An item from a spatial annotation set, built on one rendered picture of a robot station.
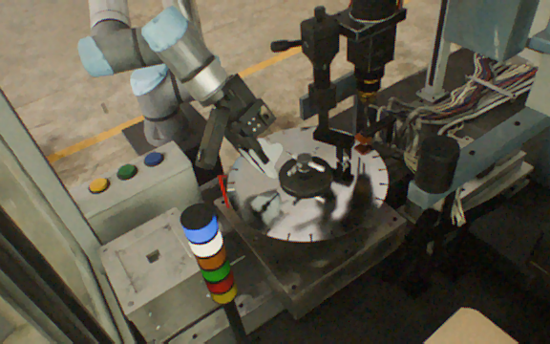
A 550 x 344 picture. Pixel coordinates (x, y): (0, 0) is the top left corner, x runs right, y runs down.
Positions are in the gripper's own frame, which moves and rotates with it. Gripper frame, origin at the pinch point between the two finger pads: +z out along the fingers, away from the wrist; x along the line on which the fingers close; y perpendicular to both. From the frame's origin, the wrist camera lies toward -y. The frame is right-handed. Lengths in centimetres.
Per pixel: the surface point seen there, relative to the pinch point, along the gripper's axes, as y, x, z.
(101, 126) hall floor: 10, 222, -8
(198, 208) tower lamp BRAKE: -17.8, -19.7, -13.7
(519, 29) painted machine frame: 29.9, -37.0, -4.2
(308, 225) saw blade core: -3.6, -9.5, 8.5
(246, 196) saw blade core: -5.5, 3.1, 0.9
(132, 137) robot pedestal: -4, 70, -13
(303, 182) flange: 3.7, -2.9, 5.1
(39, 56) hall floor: 28, 340, -70
